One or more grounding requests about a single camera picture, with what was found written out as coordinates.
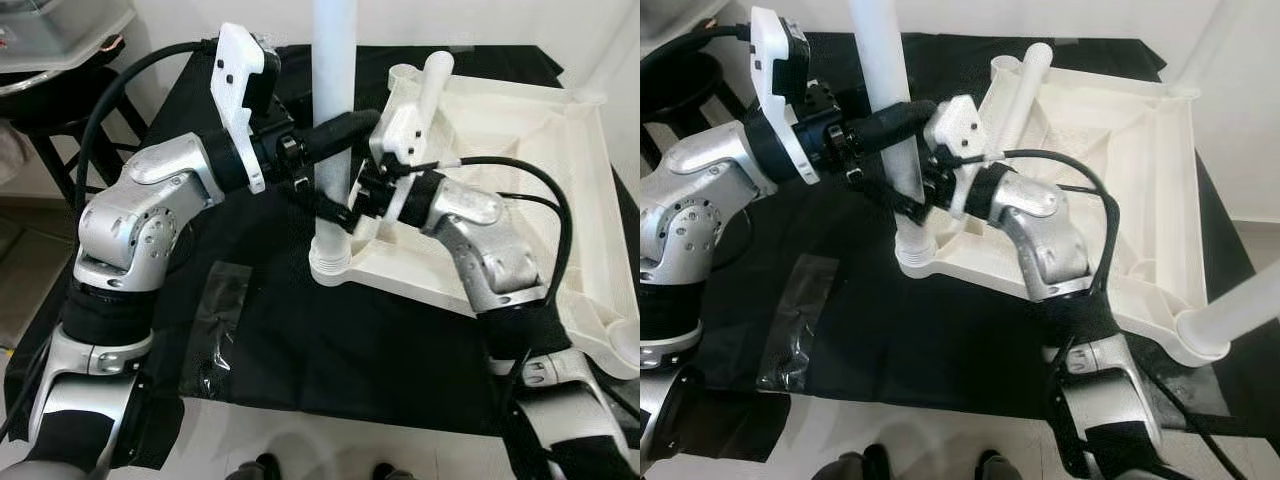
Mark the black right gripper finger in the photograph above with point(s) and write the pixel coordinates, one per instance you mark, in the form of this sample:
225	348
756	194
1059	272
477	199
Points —
895	200
325	208

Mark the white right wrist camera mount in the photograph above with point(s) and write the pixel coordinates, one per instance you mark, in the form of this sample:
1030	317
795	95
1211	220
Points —
960	125
400	130

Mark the grey right robot leg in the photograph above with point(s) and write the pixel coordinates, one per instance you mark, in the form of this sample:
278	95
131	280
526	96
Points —
1000	468
390	472

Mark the black tablecloth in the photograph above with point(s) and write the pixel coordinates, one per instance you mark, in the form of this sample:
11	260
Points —
900	330
300	350

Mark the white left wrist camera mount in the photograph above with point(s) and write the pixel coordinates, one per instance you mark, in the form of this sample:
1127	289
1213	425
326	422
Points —
775	90
240	90

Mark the black wok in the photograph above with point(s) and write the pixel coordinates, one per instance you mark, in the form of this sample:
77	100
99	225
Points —
40	82

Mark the clear plastic storage box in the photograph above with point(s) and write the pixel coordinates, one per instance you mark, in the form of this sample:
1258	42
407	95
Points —
670	8
50	30

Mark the grey left robot leg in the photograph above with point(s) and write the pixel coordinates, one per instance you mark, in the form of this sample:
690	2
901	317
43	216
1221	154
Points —
260	468
860	465

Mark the white plastic table top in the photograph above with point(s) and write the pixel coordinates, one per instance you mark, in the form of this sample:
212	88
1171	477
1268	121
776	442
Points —
500	150
1100	150

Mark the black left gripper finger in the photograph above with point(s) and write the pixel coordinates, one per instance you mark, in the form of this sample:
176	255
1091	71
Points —
890	125
340	135

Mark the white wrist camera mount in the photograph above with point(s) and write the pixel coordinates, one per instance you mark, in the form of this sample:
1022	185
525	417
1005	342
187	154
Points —
240	90
400	130
775	90
960	125

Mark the grey robot leg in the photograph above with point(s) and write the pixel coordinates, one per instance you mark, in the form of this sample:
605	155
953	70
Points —
390	472
860	465
1000	468
260	468

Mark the black wooden stool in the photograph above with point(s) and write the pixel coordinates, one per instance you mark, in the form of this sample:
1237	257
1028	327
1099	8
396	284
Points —
690	85
60	125

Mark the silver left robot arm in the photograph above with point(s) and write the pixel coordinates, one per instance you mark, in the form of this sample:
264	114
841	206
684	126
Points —
130	220
700	200

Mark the clear crumpled plastic sheet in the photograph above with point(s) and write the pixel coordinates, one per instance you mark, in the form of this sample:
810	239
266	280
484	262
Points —
215	330
800	320

